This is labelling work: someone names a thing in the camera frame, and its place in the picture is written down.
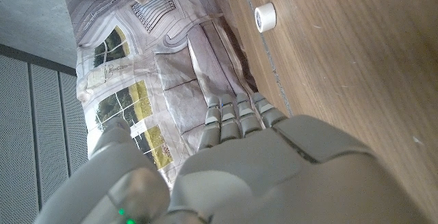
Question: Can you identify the printed sofa room backdrop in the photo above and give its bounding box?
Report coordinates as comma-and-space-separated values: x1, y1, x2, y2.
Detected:
63, 0, 295, 184

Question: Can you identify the white tape roll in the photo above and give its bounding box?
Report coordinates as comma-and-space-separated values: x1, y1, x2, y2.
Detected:
254, 2, 277, 34

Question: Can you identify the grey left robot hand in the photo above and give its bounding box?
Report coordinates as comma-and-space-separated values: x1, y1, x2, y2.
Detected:
33, 92, 433, 224

